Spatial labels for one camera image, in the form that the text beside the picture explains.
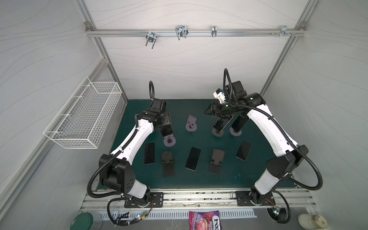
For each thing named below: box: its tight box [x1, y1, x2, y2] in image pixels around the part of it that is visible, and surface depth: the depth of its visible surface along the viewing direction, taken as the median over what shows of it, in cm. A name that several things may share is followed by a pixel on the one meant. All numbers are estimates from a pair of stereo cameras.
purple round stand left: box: [163, 133, 177, 148], surface depth 97 cm
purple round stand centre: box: [185, 115, 197, 132], surface depth 100 cm
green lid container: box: [69, 212, 94, 230], surface depth 60 cm
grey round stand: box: [211, 127, 224, 138], surface depth 103 cm
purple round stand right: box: [229, 126, 242, 137], surface depth 102 cm
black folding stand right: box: [208, 148, 226, 175], surface depth 82 cm
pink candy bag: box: [188, 210, 222, 230], surface depth 67 cm
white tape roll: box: [298, 213, 328, 230], surface depth 62 cm
